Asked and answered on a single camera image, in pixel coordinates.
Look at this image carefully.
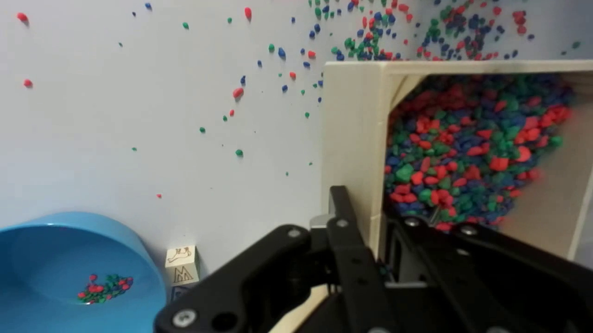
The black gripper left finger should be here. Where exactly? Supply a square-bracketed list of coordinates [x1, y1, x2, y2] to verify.
[153, 184, 396, 333]

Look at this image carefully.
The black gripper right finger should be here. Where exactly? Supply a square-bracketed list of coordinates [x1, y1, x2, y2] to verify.
[385, 215, 593, 333]

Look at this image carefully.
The wooden box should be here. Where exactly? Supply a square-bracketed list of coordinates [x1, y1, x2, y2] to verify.
[320, 58, 593, 263]

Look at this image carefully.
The small wooden alphabet block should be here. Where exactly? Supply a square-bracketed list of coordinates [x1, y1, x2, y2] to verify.
[163, 245, 200, 287]

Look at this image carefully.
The coloured gravel fill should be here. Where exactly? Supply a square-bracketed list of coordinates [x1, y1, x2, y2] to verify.
[383, 73, 576, 234]

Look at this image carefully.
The small coloured gravel heap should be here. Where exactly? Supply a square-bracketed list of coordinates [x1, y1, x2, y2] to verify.
[76, 272, 135, 306]

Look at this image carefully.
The scattered coloured gravel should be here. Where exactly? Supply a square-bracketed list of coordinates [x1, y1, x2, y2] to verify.
[14, 0, 593, 202]

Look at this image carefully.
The blue plastic bowl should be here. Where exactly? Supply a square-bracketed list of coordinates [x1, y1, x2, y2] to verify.
[0, 211, 170, 333]

